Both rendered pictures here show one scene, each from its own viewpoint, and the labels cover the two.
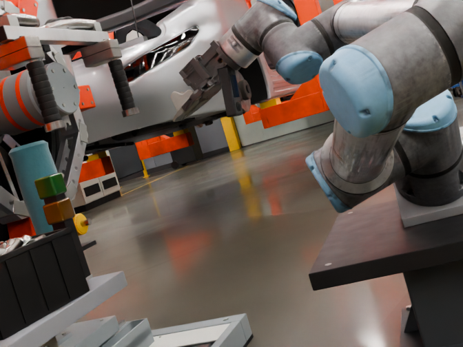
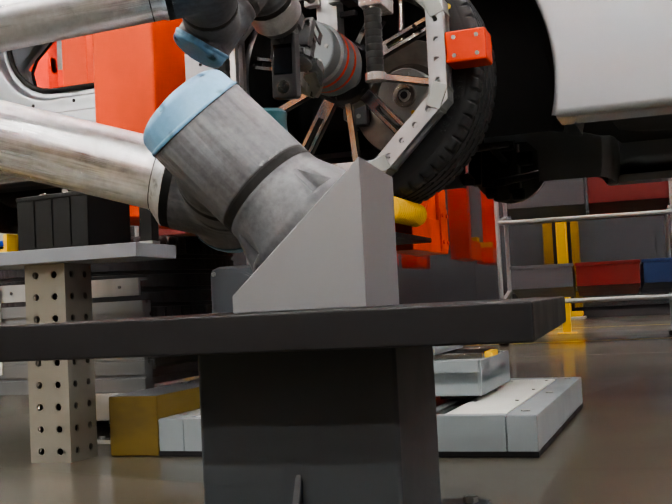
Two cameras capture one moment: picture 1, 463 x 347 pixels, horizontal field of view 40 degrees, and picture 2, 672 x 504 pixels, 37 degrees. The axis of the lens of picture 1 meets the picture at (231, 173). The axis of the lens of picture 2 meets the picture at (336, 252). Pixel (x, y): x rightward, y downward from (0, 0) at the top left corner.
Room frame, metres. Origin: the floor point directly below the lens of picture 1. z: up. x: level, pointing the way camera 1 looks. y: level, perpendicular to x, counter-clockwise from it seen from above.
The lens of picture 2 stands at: (1.52, -1.80, 0.31)
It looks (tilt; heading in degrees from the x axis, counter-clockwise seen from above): 3 degrees up; 88
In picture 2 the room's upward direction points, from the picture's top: 3 degrees counter-clockwise
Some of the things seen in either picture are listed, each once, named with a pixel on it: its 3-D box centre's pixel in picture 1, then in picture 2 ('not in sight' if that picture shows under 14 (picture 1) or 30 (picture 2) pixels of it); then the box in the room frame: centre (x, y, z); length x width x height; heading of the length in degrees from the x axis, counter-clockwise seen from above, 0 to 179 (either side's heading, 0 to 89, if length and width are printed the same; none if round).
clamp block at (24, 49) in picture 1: (18, 52); not in sight; (1.39, 0.36, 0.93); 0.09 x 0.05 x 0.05; 69
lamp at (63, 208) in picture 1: (58, 211); not in sight; (1.21, 0.33, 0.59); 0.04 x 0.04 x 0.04; 69
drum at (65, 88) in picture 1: (29, 100); (322, 59); (1.59, 0.42, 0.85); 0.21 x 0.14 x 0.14; 69
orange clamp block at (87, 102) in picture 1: (74, 100); (468, 48); (1.92, 0.38, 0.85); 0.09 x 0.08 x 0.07; 159
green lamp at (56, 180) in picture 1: (50, 186); not in sight; (1.21, 0.33, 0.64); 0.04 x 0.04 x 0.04; 69
